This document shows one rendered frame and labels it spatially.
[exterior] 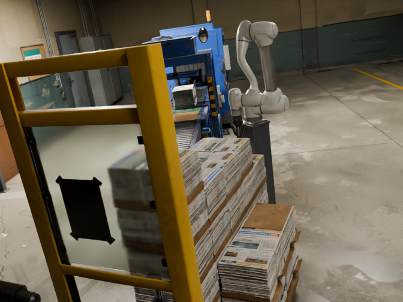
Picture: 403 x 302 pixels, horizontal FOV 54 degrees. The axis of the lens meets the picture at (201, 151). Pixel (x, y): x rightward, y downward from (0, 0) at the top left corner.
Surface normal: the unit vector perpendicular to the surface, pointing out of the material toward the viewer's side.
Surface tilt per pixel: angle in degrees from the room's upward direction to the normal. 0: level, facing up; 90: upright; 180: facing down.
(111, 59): 90
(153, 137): 90
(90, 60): 90
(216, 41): 90
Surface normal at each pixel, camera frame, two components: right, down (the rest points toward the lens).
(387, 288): -0.14, -0.94
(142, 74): -0.39, 0.34
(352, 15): -0.06, 0.32
